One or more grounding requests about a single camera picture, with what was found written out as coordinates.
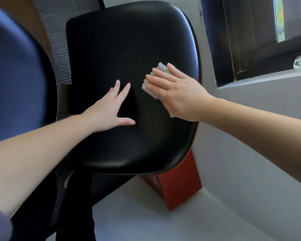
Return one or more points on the person's right hand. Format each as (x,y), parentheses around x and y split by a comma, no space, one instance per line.
(185,97)

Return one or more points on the person's left hand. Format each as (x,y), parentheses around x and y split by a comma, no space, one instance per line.
(105,115)

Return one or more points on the light blue cleaning cloth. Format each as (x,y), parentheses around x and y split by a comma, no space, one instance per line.
(161,67)

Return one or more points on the wooden chair with black cushion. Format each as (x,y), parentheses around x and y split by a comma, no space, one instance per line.
(128,35)

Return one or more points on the person's left forearm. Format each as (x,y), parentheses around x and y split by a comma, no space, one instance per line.
(35,158)

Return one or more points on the person's right forearm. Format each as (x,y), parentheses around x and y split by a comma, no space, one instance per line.
(261,133)

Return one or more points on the red fire extinguisher box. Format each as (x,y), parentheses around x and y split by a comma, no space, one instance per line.
(180,188)

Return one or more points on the black trousers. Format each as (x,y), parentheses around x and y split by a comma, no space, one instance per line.
(75,210)

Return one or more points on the dark window frame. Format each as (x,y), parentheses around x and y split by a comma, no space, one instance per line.
(253,35)

